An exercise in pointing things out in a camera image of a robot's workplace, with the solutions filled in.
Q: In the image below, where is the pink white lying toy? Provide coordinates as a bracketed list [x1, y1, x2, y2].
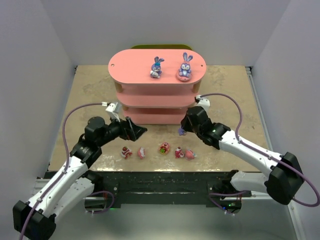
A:
[137, 147, 146, 160]

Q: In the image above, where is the green board behind shelf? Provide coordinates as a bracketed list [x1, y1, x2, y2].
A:
[131, 43, 193, 51]

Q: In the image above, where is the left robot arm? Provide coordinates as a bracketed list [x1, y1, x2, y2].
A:
[13, 116, 147, 240]

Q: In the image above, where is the pink pig toy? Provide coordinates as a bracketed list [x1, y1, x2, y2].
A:
[184, 149, 197, 160]

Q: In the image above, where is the red white strawberry toy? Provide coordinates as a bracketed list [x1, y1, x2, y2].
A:
[120, 146, 133, 159]

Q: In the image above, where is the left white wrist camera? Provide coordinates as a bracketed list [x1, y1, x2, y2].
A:
[101, 102, 122, 122]

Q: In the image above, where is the purple bunny with bottle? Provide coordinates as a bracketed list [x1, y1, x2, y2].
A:
[150, 56, 165, 79]

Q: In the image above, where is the black base frame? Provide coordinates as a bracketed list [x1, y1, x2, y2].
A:
[83, 170, 240, 209]

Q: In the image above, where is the purple bunny with cupcake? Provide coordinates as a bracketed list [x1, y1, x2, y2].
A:
[178, 127, 187, 136]

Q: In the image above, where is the aluminium rail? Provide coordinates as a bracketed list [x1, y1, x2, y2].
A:
[32, 177, 296, 201]

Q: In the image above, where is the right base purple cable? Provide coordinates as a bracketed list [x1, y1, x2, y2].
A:
[208, 189, 251, 216]

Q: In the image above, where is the round pink flower toy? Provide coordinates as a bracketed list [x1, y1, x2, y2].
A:
[158, 142, 170, 155]

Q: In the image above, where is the red pink cake toy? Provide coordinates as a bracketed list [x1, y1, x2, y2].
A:
[174, 146, 185, 159]

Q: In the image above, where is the pink three-tier shelf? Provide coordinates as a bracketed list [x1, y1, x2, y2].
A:
[108, 49, 207, 125]

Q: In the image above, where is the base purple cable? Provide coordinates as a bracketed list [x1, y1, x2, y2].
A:
[208, 189, 251, 216]
[86, 191, 116, 215]

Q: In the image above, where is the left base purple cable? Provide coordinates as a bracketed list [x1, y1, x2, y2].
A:
[86, 191, 116, 215]

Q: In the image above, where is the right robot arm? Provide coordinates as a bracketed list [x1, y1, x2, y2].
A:
[181, 106, 304, 205]

